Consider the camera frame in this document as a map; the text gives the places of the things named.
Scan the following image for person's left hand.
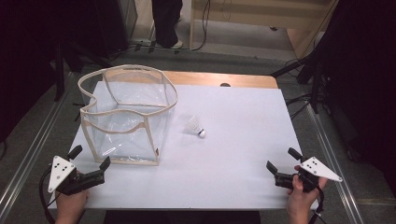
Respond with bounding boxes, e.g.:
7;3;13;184
55;189;92;220

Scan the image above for black hanging cable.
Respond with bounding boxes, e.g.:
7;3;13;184
191;0;213;52

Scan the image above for black floor cables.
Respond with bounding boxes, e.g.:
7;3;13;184
284;92;312;121

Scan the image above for white table board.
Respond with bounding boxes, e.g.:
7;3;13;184
49;81;319;210

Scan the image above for black metal stand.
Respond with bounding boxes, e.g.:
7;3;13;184
50;43;85;103
270;52;325;115

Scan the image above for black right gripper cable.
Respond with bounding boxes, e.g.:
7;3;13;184
307;185;327;224

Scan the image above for light wooden shelf unit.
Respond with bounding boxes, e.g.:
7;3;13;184
189;0;341;61

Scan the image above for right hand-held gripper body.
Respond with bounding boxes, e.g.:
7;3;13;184
274;156;344;193

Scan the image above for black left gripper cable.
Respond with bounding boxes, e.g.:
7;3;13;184
38;167;58;224

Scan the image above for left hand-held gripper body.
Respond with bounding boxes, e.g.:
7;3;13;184
47;155;106;197

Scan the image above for clear storage bag beige trim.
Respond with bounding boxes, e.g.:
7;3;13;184
77;63;179;167

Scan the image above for dark cabinet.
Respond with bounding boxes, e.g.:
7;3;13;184
92;0;139;59

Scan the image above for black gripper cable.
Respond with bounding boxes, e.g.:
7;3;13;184
38;167;58;224
307;185;327;224

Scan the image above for person's dark clothing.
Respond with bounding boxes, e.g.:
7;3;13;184
103;210;262;224

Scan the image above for white shuttlecock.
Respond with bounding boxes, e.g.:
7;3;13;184
181;114;207;139

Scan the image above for person's right hand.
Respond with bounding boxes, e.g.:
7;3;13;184
286;165;329;208

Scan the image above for metal floor rail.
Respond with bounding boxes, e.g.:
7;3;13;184
303;102;366;224
0;72;73;216

